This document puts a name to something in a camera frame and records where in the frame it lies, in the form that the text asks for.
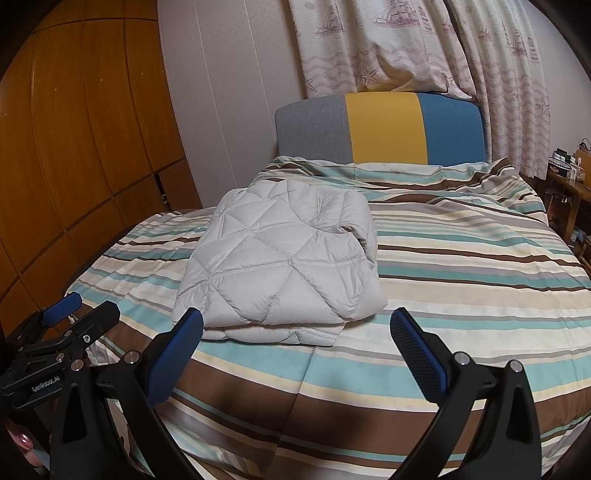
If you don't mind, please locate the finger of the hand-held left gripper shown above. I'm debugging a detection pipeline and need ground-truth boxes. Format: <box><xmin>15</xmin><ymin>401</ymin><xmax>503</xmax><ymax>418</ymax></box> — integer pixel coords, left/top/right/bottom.
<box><xmin>59</xmin><ymin>300</ymin><xmax>122</xmax><ymax>357</ymax></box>
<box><xmin>13</xmin><ymin>292</ymin><xmax>85</xmax><ymax>344</ymax></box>

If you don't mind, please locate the grey yellow blue headboard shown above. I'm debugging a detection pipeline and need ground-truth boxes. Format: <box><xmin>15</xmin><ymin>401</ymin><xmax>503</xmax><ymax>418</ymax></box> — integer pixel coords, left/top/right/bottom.
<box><xmin>274</xmin><ymin>91</ymin><xmax>490</xmax><ymax>166</ymax></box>

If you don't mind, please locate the light grey quilted jacket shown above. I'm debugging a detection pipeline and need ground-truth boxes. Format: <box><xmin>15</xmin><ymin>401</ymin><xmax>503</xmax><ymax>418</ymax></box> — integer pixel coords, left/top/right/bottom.
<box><xmin>171</xmin><ymin>178</ymin><xmax>389</xmax><ymax>347</ymax></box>

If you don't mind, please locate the ship print curtain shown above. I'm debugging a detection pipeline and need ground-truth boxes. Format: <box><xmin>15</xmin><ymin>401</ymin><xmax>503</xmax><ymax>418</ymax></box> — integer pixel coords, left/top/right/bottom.
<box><xmin>286</xmin><ymin>0</ymin><xmax>552</xmax><ymax>178</ymax></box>

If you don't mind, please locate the person's left hand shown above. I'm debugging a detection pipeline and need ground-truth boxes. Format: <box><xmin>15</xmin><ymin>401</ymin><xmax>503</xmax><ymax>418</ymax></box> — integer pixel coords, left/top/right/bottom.
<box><xmin>7</xmin><ymin>422</ymin><xmax>49</xmax><ymax>472</ymax></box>

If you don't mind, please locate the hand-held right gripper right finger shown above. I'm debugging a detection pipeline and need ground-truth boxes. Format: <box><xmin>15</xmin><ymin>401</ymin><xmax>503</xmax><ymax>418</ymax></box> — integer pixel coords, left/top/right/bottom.
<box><xmin>389</xmin><ymin>307</ymin><xmax>542</xmax><ymax>480</ymax></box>

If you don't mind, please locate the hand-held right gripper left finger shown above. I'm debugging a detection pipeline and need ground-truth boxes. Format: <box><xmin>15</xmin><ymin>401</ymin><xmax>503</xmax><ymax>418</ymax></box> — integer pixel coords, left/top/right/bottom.
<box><xmin>50</xmin><ymin>307</ymin><xmax>205</xmax><ymax>480</ymax></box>

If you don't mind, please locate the wooden side table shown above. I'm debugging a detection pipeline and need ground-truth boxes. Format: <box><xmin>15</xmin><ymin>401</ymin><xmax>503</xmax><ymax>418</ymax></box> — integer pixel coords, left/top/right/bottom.
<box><xmin>545</xmin><ymin>166</ymin><xmax>591</xmax><ymax>241</ymax></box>

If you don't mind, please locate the striped bed cover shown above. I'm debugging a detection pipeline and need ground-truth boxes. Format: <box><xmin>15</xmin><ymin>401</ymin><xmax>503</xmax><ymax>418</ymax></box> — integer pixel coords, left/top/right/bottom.
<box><xmin>62</xmin><ymin>154</ymin><xmax>591</xmax><ymax>480</ymax></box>

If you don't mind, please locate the wooden wardrobe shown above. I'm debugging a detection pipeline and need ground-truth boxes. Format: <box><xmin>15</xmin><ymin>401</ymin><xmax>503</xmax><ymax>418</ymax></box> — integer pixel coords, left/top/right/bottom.
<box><xmin>0</xmin><ymin>0</ymin><xmax>204</xmax><ymax>337</ymax></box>

